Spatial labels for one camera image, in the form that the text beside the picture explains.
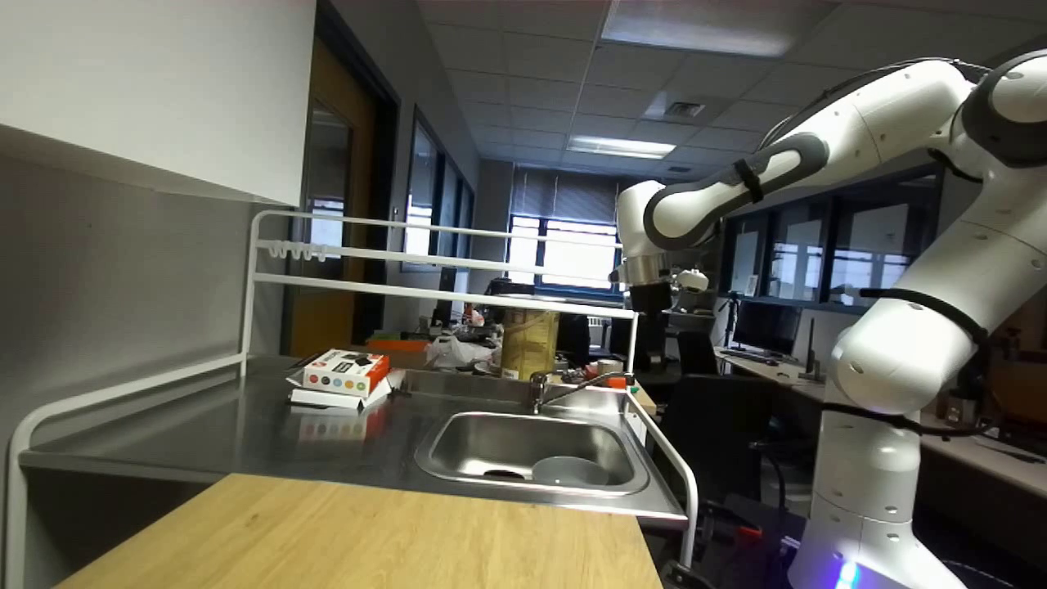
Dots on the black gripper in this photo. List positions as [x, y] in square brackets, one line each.
[655, 304]

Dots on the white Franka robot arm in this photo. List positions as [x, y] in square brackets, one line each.
[904, 337]

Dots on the chrome sink faucet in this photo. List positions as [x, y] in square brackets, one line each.
[557, 395]

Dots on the stainless steel sink counter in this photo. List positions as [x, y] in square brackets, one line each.
[217, 427]

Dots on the bright office window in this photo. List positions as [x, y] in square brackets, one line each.
[574, 255]

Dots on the office desk with equipment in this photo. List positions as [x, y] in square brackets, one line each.
[763, 366]

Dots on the small ceiling light panel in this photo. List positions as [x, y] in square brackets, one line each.
[623, 148]

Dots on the ceiling air vent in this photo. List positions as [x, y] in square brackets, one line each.
[676, 110]

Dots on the white red plastic bag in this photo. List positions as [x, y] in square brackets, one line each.
[458, 353]

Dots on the orange flat block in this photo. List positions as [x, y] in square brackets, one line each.
[398, 344]

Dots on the large ceiling light panel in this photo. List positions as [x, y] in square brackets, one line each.
[708, 24]

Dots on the flat white box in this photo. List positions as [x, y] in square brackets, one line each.
[372, 399]

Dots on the white orange printed box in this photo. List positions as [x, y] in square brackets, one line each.
[347, 371]

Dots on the yellow wooden door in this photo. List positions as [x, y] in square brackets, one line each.
[329, 216]

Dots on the white tubular metal rack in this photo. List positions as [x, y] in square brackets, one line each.
[254, 284]

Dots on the white projection board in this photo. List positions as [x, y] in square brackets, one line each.
[152, 87]

